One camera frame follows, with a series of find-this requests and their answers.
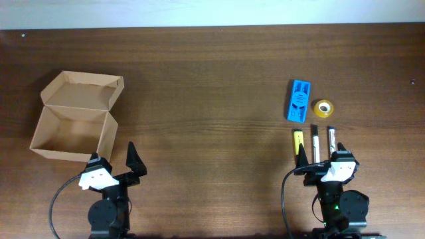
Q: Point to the brown cardboard box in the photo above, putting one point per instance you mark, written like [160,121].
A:
[75,120]

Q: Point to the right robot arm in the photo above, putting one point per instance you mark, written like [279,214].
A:
[344,212]

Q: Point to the white marker blue cap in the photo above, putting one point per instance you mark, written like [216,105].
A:
[332,140]

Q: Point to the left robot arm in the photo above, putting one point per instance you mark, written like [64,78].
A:
[109,217]

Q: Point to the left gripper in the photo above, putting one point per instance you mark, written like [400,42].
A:
[136,166]

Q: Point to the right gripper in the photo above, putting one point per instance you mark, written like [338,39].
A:
[315,174]

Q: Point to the white marker black cap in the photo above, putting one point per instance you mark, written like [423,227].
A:
[316,149]

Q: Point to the yellow highlighter pen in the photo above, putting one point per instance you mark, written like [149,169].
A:
[298,140]

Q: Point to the yellow adhesive tape roll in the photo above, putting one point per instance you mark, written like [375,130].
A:
[323,108]

